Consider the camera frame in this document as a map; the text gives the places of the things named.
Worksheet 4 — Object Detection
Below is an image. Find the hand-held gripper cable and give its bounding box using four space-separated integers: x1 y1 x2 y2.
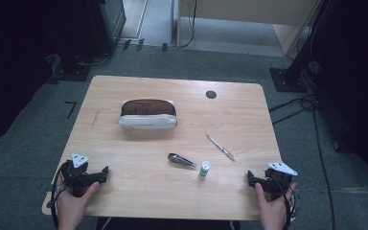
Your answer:
46 171 70 230
276 176 299 230

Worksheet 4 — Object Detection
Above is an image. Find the silver and pink pen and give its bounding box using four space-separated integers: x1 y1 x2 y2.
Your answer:
205 132 237 163

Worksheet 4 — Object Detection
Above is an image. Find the right hand-held gripper cable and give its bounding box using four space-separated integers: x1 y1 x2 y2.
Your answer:
276 176 299 230

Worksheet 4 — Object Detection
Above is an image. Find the black stand base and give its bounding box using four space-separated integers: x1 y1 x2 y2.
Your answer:
44 52 92 84
268 0 330 94

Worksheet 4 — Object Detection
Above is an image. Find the left hand-held gripper cable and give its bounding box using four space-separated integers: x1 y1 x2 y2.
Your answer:
46 171 70 230

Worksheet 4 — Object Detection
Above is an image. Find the person's dark clothing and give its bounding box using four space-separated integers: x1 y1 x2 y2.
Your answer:
95 217 242 230

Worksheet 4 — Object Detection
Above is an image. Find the black floor tape mark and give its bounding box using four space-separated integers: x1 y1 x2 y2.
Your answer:
63 101 78 120

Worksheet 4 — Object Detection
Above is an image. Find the person's left hand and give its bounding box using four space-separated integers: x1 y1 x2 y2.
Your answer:
55 182 101 225

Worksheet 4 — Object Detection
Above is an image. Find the black cabinet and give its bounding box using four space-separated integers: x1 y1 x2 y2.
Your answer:
87 0 127 57

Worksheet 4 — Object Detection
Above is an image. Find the small white and green bottle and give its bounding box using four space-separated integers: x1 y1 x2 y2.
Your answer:
198 160 212 180

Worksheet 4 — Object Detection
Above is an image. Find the light wooden furniture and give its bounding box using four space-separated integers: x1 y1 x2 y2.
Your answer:
175 0 322 58

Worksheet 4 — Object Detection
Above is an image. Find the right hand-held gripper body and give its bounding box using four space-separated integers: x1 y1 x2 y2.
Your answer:
263 161 299 202

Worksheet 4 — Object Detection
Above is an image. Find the black floor cable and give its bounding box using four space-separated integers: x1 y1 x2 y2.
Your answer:
267 93 318 127

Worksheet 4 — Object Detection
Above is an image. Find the dark metal clip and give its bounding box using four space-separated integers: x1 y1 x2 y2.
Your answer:
167 152 197 170

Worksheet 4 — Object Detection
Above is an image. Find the black hanging cable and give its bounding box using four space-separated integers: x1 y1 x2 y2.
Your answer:
177 0 199 50

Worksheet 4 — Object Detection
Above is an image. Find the white and brown pencil case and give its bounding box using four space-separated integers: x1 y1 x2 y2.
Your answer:
117 98 178 130

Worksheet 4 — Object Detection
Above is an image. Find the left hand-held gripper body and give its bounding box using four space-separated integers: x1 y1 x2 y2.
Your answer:
59 153 92 198

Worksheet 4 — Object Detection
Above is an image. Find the person's right hand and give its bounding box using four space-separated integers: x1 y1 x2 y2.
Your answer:
254 182 298 223

